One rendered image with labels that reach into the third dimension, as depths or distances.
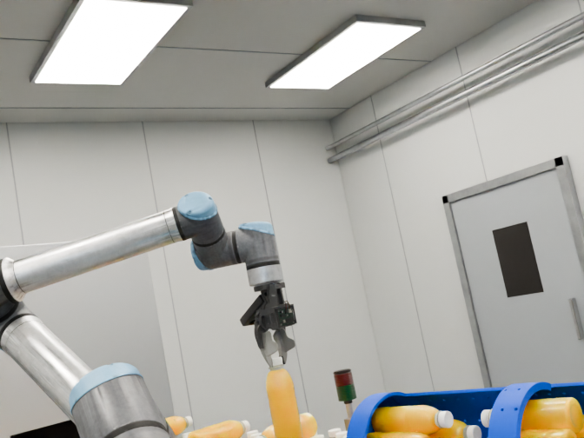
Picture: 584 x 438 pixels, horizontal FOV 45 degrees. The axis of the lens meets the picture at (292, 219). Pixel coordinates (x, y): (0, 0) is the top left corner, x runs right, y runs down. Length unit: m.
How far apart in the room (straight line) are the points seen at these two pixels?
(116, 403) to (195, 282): 4.92
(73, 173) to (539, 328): 3.94
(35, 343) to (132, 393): 0.49
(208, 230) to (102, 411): 0.59
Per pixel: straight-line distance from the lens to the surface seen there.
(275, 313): 1.80
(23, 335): 1.87
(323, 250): 7.02
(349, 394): 2.42
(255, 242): 1.83
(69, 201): 6.03
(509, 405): 1.57
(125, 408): 1.37
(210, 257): 1.84
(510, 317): 5.93
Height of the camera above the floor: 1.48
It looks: 8 degrees up
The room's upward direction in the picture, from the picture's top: 11 degrees counter-clockwise
